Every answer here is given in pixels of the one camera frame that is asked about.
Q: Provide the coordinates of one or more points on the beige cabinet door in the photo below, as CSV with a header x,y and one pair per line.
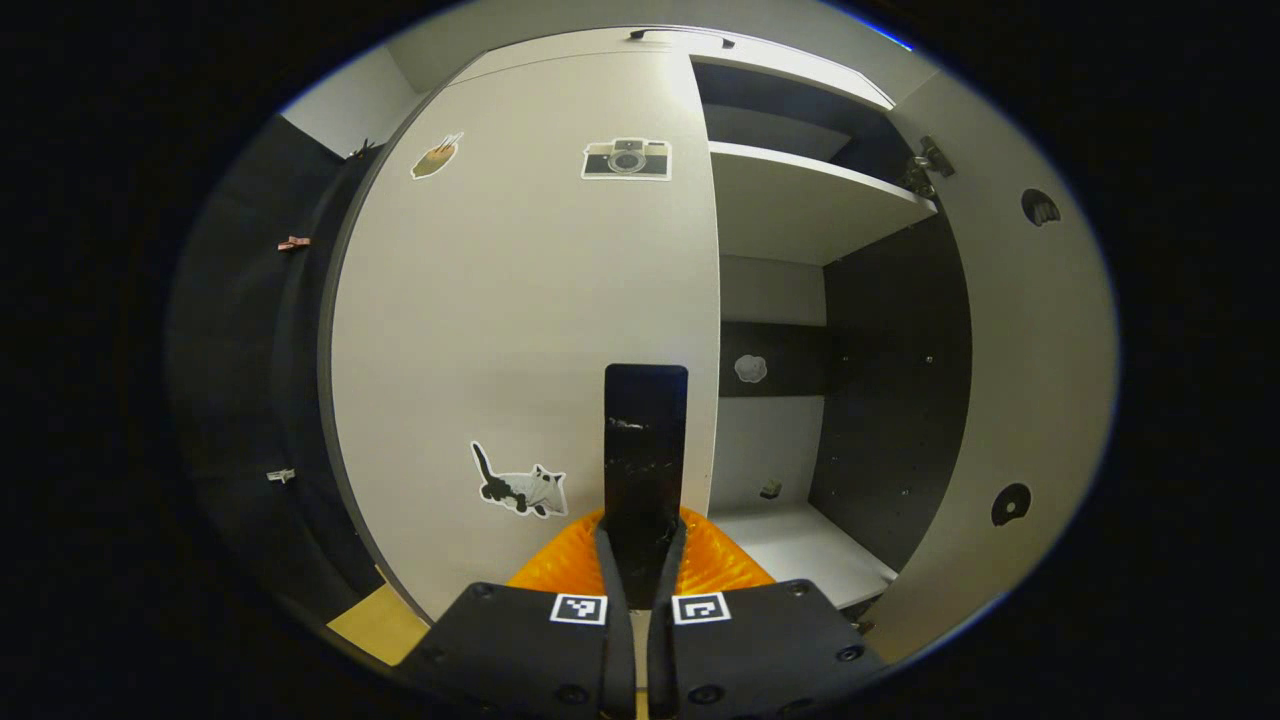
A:
x,y
500,300
1040,350

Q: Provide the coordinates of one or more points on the white cabinet shelf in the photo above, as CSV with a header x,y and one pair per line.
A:
x,y
800,200
800,550

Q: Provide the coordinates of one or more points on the metal door hinge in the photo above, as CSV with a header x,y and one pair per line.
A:
x,y
928,165

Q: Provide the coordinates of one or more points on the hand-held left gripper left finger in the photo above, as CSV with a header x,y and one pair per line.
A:
x,y
618,650

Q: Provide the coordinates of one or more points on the black backdrop cloth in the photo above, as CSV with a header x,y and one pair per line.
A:
x,y
230,350

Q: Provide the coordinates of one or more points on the black cloth clip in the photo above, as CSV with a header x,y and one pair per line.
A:
x,y
363,148

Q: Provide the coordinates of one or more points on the beige double-door shoe cabinet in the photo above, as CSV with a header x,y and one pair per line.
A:
x,y
900,400

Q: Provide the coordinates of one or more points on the silver cloth clip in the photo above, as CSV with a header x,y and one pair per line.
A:
x,y
281,475

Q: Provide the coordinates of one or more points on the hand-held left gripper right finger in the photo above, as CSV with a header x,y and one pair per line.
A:
x,y
665,650

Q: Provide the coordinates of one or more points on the pink cloth clip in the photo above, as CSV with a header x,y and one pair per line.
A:
x,y
293,243

